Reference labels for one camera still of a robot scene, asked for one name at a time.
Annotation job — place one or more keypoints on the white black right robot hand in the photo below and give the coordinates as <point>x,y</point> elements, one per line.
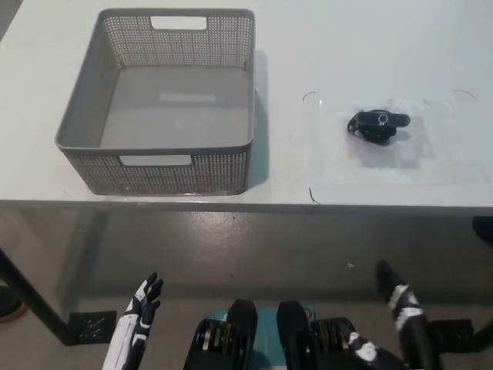
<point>408,320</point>

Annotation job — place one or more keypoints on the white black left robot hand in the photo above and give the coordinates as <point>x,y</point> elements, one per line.
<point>133,323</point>

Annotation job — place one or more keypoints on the black floor foot plate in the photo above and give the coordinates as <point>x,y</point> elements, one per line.
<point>92,327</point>
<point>448,335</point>

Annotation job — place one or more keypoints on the black metal table leg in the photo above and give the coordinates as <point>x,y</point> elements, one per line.
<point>486,329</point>
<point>34,297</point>

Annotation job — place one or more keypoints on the black rounded object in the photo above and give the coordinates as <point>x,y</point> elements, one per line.
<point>484,229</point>

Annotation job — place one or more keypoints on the black shoe brown sole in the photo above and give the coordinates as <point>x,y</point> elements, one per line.
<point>9,306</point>

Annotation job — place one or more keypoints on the black robot legs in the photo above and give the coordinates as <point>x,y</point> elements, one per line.
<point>269,339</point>

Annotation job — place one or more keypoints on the clear plastic film sheet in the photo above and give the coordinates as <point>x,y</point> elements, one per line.
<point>404,154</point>

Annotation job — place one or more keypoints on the grey perforated plastic basket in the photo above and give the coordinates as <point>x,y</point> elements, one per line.
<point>173,104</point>

